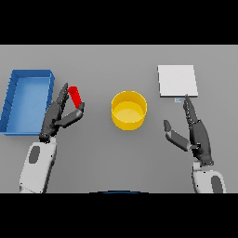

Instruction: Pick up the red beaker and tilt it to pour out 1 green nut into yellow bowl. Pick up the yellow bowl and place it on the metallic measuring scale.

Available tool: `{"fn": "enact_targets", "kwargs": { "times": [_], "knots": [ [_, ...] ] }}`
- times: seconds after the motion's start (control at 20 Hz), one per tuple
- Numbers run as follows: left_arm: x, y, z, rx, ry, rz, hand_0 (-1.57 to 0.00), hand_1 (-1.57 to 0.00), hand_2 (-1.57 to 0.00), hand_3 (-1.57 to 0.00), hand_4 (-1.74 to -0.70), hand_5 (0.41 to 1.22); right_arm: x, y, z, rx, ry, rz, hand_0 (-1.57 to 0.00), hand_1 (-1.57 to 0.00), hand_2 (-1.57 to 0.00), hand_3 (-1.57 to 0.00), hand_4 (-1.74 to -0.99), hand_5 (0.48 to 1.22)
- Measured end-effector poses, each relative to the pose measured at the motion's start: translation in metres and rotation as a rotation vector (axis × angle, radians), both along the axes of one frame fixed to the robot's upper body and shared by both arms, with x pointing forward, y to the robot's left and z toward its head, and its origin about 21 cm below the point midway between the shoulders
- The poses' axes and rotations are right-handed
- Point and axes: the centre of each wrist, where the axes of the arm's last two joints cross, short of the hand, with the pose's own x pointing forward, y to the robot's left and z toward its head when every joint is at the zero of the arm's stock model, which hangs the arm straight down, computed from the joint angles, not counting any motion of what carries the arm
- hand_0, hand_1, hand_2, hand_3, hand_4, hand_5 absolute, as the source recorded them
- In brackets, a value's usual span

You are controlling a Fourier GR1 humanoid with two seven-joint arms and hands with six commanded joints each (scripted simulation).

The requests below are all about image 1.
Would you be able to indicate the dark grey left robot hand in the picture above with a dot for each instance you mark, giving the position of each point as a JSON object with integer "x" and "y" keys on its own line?
{"x": 52, "y": 119}

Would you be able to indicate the yellow bowl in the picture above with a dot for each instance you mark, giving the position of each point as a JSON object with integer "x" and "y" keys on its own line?
{"x": 129, "y": 110}

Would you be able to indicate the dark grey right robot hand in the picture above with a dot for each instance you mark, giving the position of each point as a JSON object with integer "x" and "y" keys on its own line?
{"x": 200, "y": 139}

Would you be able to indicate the pale square measuring scale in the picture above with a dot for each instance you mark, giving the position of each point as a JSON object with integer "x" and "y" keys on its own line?
{"x": 177, "y": 81}

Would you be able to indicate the blue tray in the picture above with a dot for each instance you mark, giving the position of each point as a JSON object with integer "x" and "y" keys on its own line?
{"x": 26, "y": 102}

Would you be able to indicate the red beaker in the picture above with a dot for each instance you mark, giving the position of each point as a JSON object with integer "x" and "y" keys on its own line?
{"x": 75, "y": 96}

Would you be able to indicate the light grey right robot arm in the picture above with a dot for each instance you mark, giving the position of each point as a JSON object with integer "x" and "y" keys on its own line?
{"x": 207, "y": 180}

